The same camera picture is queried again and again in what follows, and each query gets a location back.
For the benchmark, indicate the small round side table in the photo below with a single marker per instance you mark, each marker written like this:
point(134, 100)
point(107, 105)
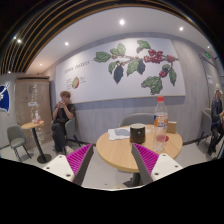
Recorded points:
point(42, 158)

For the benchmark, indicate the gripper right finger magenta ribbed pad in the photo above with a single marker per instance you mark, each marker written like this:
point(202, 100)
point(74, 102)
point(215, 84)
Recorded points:
point(153, 166)

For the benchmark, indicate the dark brown cup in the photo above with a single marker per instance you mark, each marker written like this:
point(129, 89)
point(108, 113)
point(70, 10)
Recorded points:
point(137, 133)

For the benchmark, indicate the grey green chair left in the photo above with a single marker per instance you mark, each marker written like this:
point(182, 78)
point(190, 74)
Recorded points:
point(16, 139)

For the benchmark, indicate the white paper sheet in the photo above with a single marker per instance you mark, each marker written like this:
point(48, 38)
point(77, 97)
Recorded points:
point(122, 133)

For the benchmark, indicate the person with white cap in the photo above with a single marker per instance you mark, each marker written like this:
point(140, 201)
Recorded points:
point(217, 115)

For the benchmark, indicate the seated person in black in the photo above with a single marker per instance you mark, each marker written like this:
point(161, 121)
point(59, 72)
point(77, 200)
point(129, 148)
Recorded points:
point(63, 112)

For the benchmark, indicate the small brown cardboard box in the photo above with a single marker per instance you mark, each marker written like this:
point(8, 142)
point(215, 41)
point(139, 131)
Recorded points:
point(171, 128)

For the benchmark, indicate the grey chair at right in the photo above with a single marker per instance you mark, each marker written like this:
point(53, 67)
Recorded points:
point(205, 124)

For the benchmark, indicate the grey chair behind table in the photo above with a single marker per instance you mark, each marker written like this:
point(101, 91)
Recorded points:
point(144, 118)

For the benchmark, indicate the round wooden table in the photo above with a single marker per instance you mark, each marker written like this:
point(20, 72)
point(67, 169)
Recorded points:
point(117, 153)

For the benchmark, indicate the blue white wall picture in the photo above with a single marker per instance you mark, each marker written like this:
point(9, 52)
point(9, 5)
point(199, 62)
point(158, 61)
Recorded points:
point(4, 97)

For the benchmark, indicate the wooden door panel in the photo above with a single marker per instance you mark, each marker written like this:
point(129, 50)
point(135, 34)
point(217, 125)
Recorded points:
point(32, 95)

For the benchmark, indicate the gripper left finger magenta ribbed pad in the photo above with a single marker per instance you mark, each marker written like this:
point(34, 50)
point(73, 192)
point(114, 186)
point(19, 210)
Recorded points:
point(73, 166)

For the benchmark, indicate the grey chair under person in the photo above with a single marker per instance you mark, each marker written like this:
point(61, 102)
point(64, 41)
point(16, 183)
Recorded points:
point(70, 134)

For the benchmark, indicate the clear plastic water bottle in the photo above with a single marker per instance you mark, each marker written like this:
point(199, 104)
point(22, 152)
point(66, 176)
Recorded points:
point(160, 125)

